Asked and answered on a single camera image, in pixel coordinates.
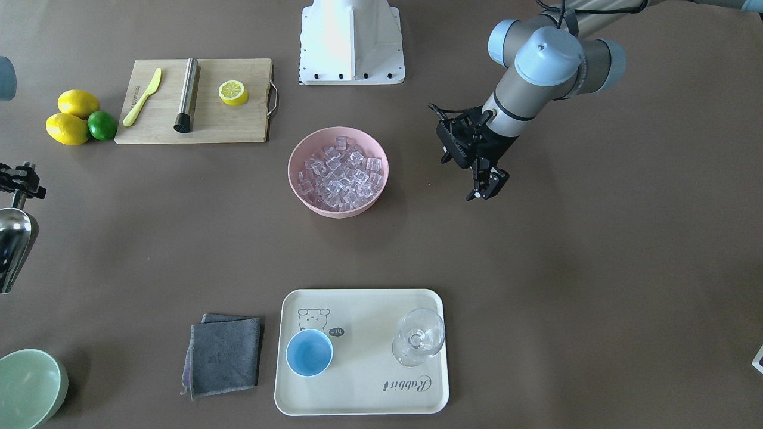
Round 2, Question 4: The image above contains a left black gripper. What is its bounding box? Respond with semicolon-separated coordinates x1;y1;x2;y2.
436;106;517;201

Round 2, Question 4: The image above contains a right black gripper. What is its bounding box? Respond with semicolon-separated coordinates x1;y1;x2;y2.
1;162;47;199

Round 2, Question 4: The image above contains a metal ice scoop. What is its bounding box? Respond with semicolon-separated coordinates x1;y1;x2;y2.
1;190;39;295

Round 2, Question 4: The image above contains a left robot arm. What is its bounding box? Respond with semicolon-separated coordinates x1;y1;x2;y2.
429;1;657;201

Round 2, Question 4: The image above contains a clear ice cubes pile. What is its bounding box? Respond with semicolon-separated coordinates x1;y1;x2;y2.
295;136;384;213

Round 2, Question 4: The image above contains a light blue cup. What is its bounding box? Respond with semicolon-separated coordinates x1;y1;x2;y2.
286;329;334;377

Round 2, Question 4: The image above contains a lower yellow lemon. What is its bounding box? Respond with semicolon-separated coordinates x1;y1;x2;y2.
45;113;91;146

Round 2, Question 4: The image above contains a yellow lemon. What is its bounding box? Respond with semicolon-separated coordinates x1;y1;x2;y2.
57;89;100;120
45;113;91;146

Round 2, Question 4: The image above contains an upper yellow lemon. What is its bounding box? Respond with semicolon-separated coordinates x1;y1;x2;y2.
57;89;100;120

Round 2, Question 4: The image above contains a green lime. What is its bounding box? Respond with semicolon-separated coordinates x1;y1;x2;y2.
87;111;118;141

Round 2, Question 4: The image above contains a yellow plastic knife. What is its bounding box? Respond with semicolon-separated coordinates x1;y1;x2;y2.
122;67;163;127

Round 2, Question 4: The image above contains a pink bowl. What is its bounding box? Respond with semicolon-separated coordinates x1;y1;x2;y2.
288;126;389;218

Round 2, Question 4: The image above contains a steel muddler black tip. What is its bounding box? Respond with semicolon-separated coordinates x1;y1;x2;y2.
173;58;199;133

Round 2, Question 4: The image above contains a clear wine glass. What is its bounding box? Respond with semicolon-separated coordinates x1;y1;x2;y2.
390;309;446;367

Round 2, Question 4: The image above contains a green bowl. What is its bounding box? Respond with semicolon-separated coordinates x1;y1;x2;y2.
1;349;69;428

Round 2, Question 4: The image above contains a bamboo cutting board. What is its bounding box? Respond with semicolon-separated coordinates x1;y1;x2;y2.
114;58;274;145

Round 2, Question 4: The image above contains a half lemon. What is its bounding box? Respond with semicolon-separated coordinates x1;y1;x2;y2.
218;80;249;106

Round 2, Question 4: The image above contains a cream rabbit tray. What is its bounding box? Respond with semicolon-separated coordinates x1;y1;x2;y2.
274;288;450;416

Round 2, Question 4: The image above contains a grey folded cloth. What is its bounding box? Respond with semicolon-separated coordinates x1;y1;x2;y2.
181;313;263;401

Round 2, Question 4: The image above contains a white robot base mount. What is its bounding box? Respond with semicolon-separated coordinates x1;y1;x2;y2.
298;1;406;85

